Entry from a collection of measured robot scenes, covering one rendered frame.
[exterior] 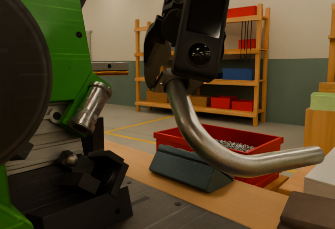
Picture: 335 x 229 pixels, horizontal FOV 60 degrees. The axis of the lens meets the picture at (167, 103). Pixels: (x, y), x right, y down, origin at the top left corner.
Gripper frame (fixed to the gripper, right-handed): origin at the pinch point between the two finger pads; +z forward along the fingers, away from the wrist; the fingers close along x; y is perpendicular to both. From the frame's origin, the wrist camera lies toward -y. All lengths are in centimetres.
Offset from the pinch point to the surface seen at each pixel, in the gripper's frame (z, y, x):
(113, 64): 14.7, 19.4, 10.2
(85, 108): 3.8, -3.6, 11.4
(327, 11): 164, 438, -302
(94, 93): 3.1, -0.9, 10.8
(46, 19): -2.4, 6.9, 19.9
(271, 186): 34, 7, -36
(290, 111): 326, 344, -303
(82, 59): 2.4, 5.1, 14.1
